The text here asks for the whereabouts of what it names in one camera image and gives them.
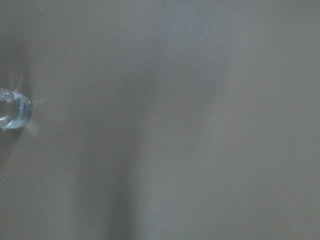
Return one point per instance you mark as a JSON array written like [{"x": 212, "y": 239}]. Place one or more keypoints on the glass sauce bottle metal spout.
[{"x": 15, "y": 109}]

